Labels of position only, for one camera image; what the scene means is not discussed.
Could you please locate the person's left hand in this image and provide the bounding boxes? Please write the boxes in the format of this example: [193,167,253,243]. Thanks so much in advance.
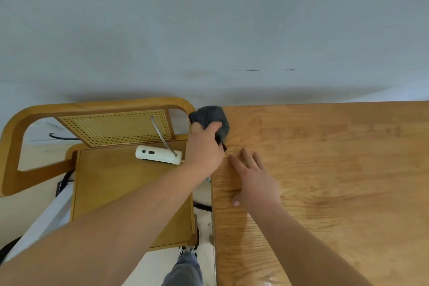
[184,121,226,178]

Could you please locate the person's right hand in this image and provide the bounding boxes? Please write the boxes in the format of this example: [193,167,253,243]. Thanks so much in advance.
[228,147,283,215]

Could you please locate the dark grey cleaning cloth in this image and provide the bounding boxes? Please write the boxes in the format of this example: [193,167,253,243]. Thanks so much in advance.
[189,105,231,152]

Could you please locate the person's left forearm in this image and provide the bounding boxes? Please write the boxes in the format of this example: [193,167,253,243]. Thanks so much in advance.
[0,162,210,286]

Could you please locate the person's right forearm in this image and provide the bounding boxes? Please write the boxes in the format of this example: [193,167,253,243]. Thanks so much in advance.
[248,201,373,286]

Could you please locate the person's black white shoe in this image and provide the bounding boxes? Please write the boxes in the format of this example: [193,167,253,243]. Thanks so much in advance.
[178,244,199,258]

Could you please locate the person's grey trousers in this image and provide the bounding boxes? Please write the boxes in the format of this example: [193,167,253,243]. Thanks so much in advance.
[160,251,204,286]

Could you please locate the white handheld device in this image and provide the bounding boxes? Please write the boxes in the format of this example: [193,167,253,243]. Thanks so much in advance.
[135,144,184,165]

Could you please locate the wooden table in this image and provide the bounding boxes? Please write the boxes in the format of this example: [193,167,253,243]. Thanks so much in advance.
[210,101,429,286]

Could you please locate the wooden rattan chair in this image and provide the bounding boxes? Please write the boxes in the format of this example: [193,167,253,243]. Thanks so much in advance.
[0,97,199,252]

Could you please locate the white exercise machine base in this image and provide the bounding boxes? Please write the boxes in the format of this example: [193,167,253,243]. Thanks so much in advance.
[0,181,75,265]

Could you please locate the grey charging cable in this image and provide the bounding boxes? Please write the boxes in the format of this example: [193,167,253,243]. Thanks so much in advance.
[150,115,179,158]

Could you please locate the black wall cable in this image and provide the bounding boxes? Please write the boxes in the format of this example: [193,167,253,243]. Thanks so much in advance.
[48,132,81,141]

